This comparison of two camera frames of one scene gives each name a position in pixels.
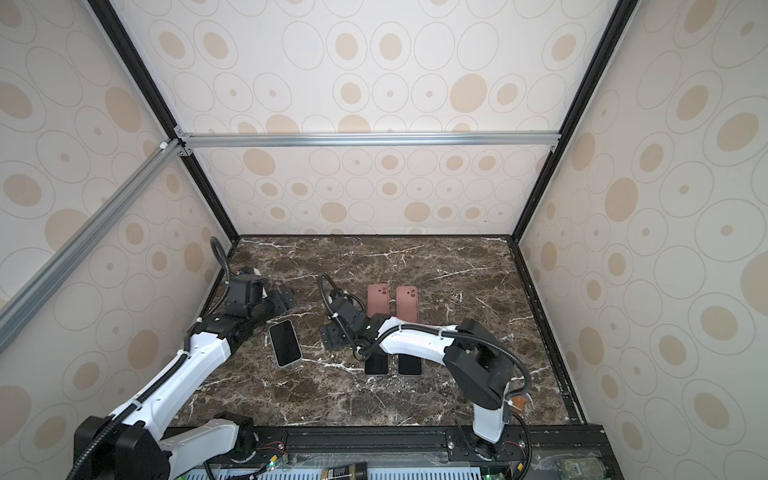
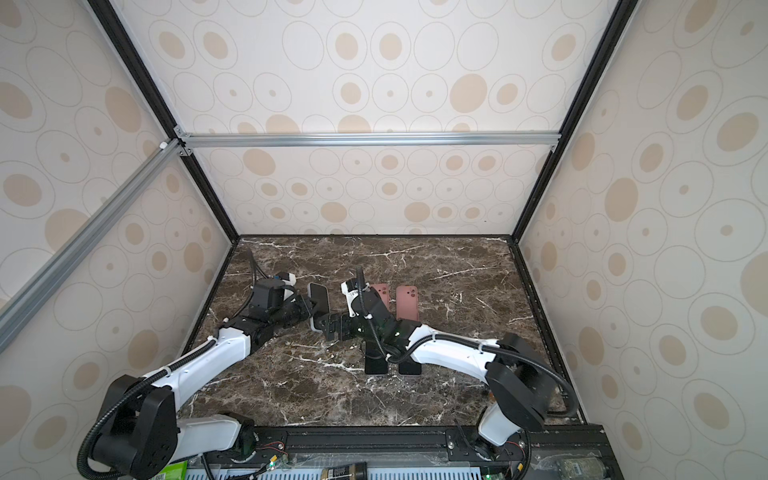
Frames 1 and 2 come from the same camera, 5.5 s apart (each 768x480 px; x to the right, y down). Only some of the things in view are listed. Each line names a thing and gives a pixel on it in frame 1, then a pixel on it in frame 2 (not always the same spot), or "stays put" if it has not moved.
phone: [376, 364] stays put
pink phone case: [378, 299] stays put
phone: [285, 343] to [319, 297]
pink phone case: [406, 300] stays put
